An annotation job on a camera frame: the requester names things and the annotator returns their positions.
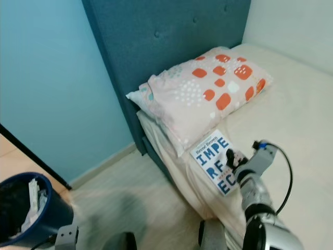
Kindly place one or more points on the dark blue bin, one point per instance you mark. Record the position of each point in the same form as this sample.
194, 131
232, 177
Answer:
54, 213

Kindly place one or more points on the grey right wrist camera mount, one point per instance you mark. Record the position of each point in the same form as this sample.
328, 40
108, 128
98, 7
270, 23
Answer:
261, 159

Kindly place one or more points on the black furniture base bar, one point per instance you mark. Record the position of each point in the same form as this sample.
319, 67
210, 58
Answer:
36, 156

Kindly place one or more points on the teal upholstered headboard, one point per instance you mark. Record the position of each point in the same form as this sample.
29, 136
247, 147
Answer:
161, 52

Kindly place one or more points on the white crumpled paper roll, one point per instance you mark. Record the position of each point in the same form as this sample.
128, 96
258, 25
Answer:
34, 197

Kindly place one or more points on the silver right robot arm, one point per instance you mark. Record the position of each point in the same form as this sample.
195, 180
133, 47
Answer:
265, 213

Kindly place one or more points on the pink pillow with orange patches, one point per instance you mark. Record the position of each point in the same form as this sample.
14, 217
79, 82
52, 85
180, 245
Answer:
195, 96

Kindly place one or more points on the beige skirting board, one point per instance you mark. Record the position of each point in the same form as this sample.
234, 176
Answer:
104, 164

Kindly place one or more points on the white book with blue letters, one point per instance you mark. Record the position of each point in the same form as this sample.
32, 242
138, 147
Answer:
210, 162

